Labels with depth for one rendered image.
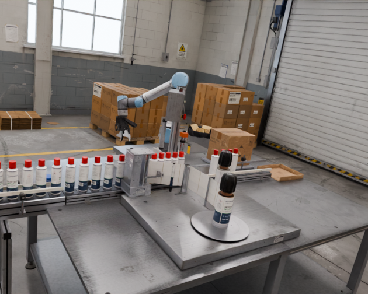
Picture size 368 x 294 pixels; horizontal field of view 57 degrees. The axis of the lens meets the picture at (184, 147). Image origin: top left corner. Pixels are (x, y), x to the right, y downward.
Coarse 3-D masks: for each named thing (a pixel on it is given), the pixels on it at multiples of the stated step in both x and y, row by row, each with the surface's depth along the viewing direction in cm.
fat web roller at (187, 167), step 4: (188, 164) 210; (184, 168) 209; (188, 168) 207; (184, 172) 209; (188, 172) 208; (184, 176) 209; (188, 176) 209; (184, 180) 210; (184, 184) 210; (184, 188) 211; (180, 192) 212; (184, 192) 212
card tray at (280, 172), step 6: (258, 168) 296; (264, 168) 300; (276, 168) 308; (282, 168) 309; (288, 168) 304; (276, 174) 290; (282, 174) 293; (288, 174) 295; (294, 174) 298; (300, 174) 289; (282, 180) 277; (288, 180) 282
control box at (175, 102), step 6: (174, 90) 219; (168, 96) 213; (174, 96) 213; (180, 96) 213; (168, 102) 214; (174, 102) 214; (180, 102) 214; (168, 108) 215; (174, 108) 215; (180, 108) 215; (168, 114) 216; (174, 114) 216; (180, 114) 217; (168, 120) 217; (174, 120) 217; (180, 120) 218
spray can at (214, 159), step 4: (216, 152) 243; (212, 156) 244; (216, 156) 243; (212, 160) 244; (216, 160) 244; (212, 164) 245; (216, 164) 245; (212, 168) 245; (216, 168) 247; (212, 172) 246
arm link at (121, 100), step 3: (120, 96) 259; (123, 96) 260; (126, 96) 262; (117, 99) 261; (120, 99) 259; (123, 99) 260; (126, 99) 260; (117, 102) 261; (120, 102) 259; (123, 102) 259; (126, 102) 259; (117, 105) 262; (120, 105) 260; (123, 105) 260; (126, 105) 260; (117, 108) 262; (120, 108) 260; (123, 108) 260; (126, 108) 261
